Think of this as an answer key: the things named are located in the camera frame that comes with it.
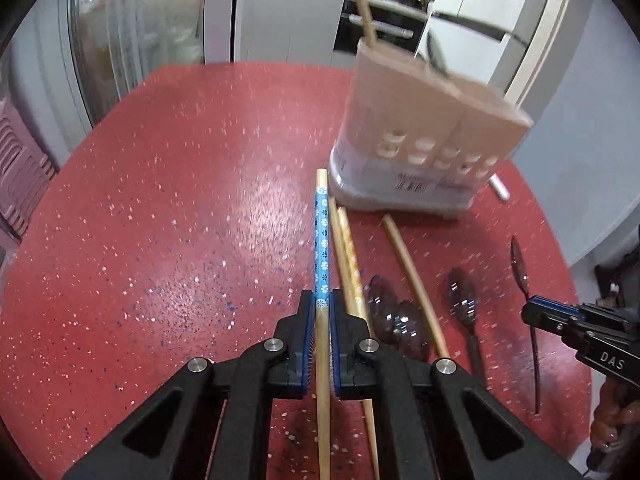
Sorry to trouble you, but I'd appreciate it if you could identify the patterned wooden chopstick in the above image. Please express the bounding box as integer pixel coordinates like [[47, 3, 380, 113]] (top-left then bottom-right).
[[337, 206, 370, 322], [328, 198, 381, 480]]

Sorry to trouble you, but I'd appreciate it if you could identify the dark translucent plastic spoon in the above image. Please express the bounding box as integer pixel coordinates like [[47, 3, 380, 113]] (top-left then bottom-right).
[[385, 300, 431, 364], [447, 267, 487, 387], [367, 275, 402, 342], [509, 235, 544, 415]]

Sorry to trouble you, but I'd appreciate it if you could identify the mauve plastic stool stack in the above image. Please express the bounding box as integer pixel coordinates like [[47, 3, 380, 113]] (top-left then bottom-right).
[[0, 85, 59, 252]]

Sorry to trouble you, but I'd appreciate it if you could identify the person's right hand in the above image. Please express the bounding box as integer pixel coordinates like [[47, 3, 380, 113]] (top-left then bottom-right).
[[590, 377, 640, 457]]

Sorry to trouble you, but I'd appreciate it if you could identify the beige utensil holder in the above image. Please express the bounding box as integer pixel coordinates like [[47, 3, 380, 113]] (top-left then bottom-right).
[[327, 37, 535, 221]]

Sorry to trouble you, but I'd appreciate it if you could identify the white handle behind holder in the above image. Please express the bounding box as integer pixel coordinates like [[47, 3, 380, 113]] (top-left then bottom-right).
[[488, 175, 511, 202]]

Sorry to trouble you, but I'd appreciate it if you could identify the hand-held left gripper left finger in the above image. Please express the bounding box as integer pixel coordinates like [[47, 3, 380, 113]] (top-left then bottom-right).
[[62, 289, 317, 480]]

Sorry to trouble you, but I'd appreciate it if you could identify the blue patterned chopstick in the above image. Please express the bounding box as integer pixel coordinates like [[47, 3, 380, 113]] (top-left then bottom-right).
[[314, 168, 332, 480]]

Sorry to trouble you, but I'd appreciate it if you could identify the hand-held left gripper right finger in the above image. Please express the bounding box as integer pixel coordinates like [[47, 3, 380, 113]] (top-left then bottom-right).
[[327, 287, 581, 480]]

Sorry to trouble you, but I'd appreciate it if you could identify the white tall cabinet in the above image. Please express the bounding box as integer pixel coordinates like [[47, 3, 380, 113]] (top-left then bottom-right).
[[429, 0, 597, 107]]

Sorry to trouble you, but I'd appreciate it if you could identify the grey kitchen counter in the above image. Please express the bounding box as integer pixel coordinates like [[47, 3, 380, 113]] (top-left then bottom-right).
[[242, 0, 437, 69]]

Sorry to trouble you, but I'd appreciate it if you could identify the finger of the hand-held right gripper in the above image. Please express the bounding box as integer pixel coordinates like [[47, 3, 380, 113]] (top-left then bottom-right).
[[521, 296, 593, 341]]

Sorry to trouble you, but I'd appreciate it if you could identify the black built-in oven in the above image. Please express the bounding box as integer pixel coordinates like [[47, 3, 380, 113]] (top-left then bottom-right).
[[332, 0, 431, 59]]

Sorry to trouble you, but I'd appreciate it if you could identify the glass door cabinet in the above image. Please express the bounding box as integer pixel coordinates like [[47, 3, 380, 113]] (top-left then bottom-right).
[[55, 0, 207, 132]]

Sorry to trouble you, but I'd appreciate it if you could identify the plain wooden chopstick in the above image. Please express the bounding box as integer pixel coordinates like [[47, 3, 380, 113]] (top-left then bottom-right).
[[380, 214, 450, 360], [344, 0, 379, 47]]

